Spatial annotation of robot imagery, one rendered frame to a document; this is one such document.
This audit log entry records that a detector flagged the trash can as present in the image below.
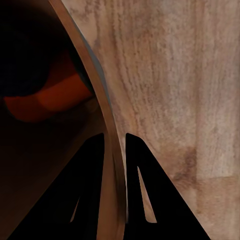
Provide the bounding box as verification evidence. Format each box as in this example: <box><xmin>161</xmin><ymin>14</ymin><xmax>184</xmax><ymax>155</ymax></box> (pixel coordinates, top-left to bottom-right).
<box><xmin>0</xmin><ymin>0</ymin><xmax>127</xmax><ymax>240</ymax></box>

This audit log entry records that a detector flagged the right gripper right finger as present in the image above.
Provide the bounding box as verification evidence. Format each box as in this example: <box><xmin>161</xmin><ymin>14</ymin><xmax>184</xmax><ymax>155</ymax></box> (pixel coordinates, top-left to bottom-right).
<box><xmin>125</xmin><ymin>133</ymin><xmax>211</xmax><ymax>240</ymax></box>

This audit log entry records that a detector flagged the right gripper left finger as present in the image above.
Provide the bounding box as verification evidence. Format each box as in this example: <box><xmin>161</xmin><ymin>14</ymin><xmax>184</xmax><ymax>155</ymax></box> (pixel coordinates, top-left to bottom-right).
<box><xmin>7</xmin><ymin>133</ymin><xmax>105</xmax><ymax>240</ymax></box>

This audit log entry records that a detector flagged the can of soda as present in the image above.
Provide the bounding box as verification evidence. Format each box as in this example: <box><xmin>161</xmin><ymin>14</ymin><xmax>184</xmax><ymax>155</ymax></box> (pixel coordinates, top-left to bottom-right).
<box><xmin>0</xmin><ymin>18</ymin><xmax>50</xmax><ymax>97</ymax></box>
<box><xmin>2</xmin><ymin>46</ymin><xmax>96</xmax><ymax>124</ymax></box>

